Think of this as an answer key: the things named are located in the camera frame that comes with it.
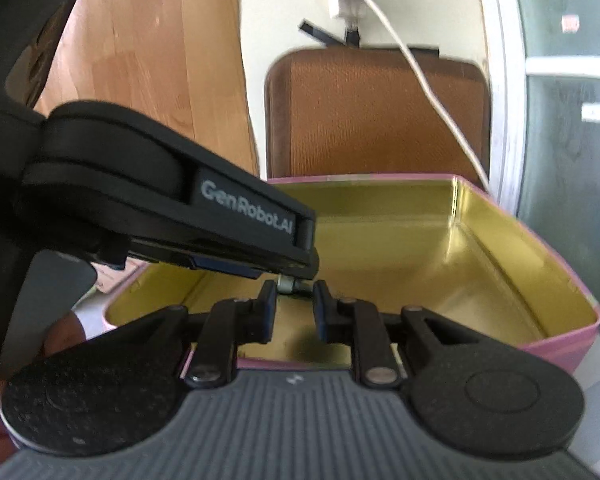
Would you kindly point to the pink tin box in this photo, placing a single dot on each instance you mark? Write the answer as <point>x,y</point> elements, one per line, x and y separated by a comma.
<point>401,241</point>

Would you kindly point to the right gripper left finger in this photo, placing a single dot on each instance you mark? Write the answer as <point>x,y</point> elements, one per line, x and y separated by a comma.
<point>121,388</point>

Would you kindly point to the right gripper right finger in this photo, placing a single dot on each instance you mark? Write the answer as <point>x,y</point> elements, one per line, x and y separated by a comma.
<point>468,390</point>

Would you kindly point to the frosted glass door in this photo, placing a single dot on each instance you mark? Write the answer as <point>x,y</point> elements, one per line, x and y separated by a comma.
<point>544,58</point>

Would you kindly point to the wooden pattern wall sheet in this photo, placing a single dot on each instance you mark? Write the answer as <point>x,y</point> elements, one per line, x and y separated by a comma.
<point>176,61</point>

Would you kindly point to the person's hand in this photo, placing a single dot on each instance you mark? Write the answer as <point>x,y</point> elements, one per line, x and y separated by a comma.
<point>15,389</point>

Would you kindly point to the brown chair backrest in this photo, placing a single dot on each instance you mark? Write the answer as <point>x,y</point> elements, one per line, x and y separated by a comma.
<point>342,110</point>

